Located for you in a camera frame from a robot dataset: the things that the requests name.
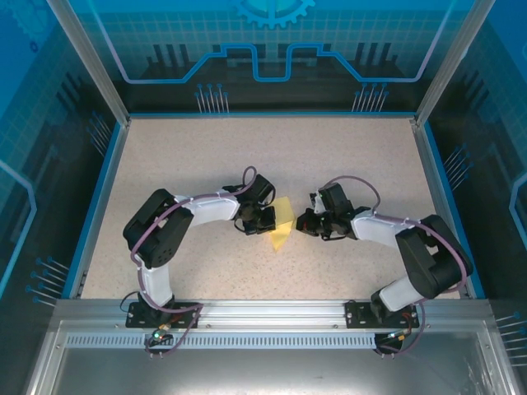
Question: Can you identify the aluminium cross rail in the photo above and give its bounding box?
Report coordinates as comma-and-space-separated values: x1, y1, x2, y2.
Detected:
54, 299, 495, 330

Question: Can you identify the aluminium frame post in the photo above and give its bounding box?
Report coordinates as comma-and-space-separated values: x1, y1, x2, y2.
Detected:
413, 0, 497, 128
45, 0, 132, 127

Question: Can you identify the blue printed side panel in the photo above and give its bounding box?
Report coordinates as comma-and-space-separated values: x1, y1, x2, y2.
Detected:
0, 0, 120, 395
427, 0, 527, 371

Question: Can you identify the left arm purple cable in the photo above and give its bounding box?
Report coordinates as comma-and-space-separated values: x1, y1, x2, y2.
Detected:
130, 165, 259, 359

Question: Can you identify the yellow cloth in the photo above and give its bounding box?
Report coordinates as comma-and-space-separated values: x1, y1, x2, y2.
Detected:
267, 196, 296, 253

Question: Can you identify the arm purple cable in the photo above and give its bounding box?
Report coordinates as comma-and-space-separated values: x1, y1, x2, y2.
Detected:
130, 165, 259, 359
316, 175, 474, 356

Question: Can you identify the thin black wire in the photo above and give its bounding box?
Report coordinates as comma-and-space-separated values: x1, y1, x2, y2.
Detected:
119, 292, 139, 314

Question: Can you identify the blue printed gear panel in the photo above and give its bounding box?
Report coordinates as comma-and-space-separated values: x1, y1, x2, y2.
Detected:
68, 0, 470, 114

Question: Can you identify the slotted grey cable duct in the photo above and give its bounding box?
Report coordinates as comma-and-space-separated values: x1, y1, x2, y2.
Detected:
64, 333, 379, 351

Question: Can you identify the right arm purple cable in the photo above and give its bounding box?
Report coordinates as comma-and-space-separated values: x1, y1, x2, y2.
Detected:
316, 175, 474, 356

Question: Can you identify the sheet metal tray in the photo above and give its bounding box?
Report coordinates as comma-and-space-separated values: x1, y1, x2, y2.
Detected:
24, 320, 518, 395

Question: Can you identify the aluminium side rail blue trim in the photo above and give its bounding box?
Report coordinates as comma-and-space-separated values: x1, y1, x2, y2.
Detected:
68, 118, 132, 300
411, 118, 487, 300

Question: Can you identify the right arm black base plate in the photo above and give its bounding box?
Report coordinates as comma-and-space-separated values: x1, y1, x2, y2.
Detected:
344, 300, 417, 329

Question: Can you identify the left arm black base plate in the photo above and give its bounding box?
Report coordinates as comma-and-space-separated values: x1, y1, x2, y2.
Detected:
125, 301, 202, 329

